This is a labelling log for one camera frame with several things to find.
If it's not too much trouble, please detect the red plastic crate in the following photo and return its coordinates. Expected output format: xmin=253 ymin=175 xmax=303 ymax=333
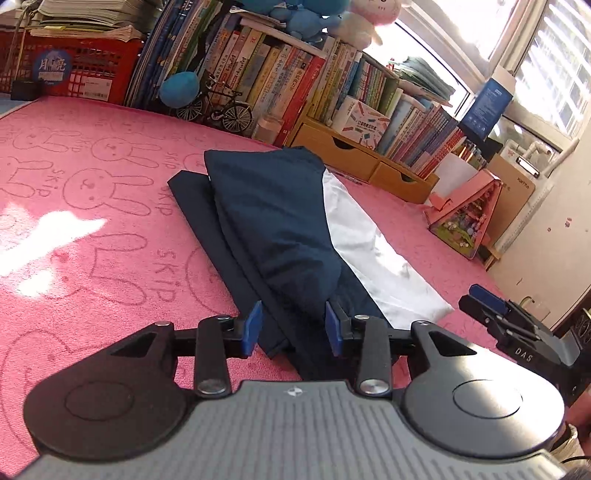
xmin=1 ymin=28 xmax=142 ymax=105

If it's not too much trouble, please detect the small black box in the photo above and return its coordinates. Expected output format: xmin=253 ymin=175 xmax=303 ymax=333
xmin=10 ymin=79 xmax=44 ymax=101

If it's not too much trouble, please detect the blue poster sign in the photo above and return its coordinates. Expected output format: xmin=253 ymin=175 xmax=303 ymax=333
xmin=460 ymin=66 xmax=516 ymax=142

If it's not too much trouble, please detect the wooden drawer shelf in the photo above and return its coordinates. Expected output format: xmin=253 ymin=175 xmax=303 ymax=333
xmin=284 ymin=114 xmax=439 ymax=204

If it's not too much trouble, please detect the pink white bunny plush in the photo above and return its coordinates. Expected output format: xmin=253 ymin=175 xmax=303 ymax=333
xmin=328 ymin=0 xmax=413 ymax=50

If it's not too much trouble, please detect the pink desk mat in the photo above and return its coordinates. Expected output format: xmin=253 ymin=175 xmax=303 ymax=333
xmin=0 ymin=95 xmax=514 ymax=478

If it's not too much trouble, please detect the white colourful card box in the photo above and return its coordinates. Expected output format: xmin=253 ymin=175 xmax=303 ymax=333
xmin=331 ymin=96 xmax=391 ymax=150

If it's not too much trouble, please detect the stack of green-blue papers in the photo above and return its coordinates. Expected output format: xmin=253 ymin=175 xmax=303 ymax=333
xmin=394 ymin=57 xmax=456 ymax=101

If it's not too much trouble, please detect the right shelf row of books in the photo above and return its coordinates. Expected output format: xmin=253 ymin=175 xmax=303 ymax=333
xmin=308 ymin=36 xmax=465 ymax=179

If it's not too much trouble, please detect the clear plastic jar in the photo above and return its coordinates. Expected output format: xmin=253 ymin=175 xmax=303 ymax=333
xmin=252 ymin=114 xmax=283 ymax=145

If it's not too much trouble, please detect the middle row of books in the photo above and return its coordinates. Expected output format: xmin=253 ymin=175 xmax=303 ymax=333
xmin=199 ymin=14 xmax=327 ymax=147

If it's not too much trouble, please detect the white navy zip jacket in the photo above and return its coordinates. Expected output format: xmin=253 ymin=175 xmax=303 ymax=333
xmin=168 ymin=148 xmax=452 ymax=381

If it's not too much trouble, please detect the stack of paper booklets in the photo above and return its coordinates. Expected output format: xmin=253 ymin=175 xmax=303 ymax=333
xmin=15 ymin=0 xmax=164 ymax=42

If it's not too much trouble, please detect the white paper cup holder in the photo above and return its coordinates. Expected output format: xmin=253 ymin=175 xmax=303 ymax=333
xmin=432 ymin=153 xmax=478 ymax=197

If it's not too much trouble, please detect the miniature black bicycle model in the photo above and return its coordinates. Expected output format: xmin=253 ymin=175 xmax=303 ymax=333
xmin=175 ymin=75 xmax=253 ymax=134

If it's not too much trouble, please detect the cardboard box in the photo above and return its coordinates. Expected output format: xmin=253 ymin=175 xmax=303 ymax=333
xmin=487 ymin=154 xmax=535 ymax=245

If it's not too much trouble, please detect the pink triangular toy house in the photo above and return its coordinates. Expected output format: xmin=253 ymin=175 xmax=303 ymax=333
xmin=425 ymin=169 xmax=503 ymax=260

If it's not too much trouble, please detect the large blue plush toy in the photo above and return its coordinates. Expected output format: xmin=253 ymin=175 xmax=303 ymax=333
xmin=158 ymin=0 xmax=349 ymax=109

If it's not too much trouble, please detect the row of blue thin books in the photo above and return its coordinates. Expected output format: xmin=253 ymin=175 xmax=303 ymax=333
xmin=124 ymin=1 xmax=223 ymax=109

